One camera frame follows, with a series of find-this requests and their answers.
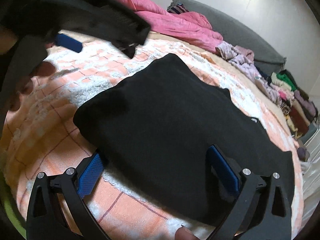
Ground black sweater with orange print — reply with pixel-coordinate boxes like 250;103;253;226
73;54;295;225

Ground stack of folded clothes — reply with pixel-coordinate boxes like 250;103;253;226
254;65;320;162

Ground lilac crumpled clothes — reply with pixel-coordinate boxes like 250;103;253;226
215;41;281;105

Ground person's left hand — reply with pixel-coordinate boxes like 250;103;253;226
7;61;57;113

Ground person's right hand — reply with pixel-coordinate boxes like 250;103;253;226
174;226;199;240

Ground white curtain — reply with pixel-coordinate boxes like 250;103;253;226
297;127;320;227

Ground pink quilt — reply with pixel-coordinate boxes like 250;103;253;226
118;0;223;53

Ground striped dark pillow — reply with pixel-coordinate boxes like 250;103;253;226
167;3;189;15

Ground beige bed cover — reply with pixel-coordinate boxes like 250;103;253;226
149;31;294;139

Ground peach and white blanket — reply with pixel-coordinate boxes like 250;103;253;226
1;36;304;239

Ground grey headboard cover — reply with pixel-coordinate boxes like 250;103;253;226
168;0;286;75

